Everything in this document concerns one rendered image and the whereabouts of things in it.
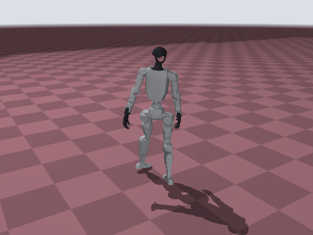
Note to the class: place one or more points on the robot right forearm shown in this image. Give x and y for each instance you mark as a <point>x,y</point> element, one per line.
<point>177,104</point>

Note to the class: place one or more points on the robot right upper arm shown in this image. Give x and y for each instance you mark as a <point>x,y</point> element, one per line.
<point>173,77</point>

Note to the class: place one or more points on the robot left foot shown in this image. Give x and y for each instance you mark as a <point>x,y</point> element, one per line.
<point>139,165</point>

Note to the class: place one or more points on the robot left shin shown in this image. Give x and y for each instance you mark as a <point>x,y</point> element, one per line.
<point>143,150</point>

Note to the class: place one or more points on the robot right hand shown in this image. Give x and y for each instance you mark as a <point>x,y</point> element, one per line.
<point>179,120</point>

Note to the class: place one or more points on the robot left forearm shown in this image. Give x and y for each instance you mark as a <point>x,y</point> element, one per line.
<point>131,100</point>

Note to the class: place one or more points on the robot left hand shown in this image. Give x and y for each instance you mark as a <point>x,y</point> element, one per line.
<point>125,118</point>

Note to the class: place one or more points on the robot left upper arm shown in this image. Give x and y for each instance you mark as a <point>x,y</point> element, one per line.
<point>139,80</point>

